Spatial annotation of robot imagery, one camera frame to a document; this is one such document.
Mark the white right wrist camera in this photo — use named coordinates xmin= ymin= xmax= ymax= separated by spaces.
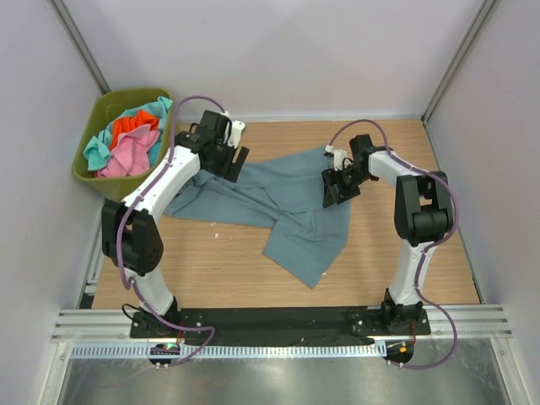
xmin=325 ymin=144 xmax=348 ymax=170

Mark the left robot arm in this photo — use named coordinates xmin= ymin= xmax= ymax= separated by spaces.
xmin=101 ymin=111 xmax=249 ymax=338

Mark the orange t shirt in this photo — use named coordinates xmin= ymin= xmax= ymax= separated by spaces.
xmin=109 ymin=110 xmax=159 ymax=150

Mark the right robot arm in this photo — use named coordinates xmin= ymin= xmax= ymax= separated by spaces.
xmin=321 ymin=134 xmax=456 ymax=334

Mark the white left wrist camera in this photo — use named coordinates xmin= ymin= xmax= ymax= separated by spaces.
xmin=221 ymin=111 xmax=246 ymax=149

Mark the teal t shirt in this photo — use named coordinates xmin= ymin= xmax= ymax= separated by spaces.
xmin=83 ymin=96 xmax=173 ymax=176

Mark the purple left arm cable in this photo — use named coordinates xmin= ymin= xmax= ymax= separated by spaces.
xmin=116 ymin=95 xmax=231 ymax=368

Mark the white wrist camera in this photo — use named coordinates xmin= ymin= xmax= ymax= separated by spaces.
xmin=221 ymin=111 xmax=246 ymax=149
xmin=325 ymin=144 xmax=348 ymax=170

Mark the white slotted cable duct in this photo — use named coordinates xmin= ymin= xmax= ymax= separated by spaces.
xmin=70 ymin=341 xmax=386 ymax=360

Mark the blue-grey t shirt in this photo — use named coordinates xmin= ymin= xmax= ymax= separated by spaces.
xmin=165 ymin=147 xmax=350 ymax=289

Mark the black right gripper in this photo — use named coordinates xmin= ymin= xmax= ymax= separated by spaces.
xmin=321 ymin=165 xmax=373 ymax=208

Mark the pink t shirt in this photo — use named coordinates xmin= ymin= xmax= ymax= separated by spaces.
xmin=96 ymin=124 xmax=161 ymax=178

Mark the green plastic bin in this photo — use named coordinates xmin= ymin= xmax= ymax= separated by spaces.
xmin=72 ymin=88 xmax=173 ymax=201

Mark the aluminium frame rail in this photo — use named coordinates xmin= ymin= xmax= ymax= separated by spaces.
xmin=51 ymin=304 xmax=513 ymax=342

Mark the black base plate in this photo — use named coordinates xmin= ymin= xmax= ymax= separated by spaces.
xmin=129 ymin=305 xmax=432 ymax=348

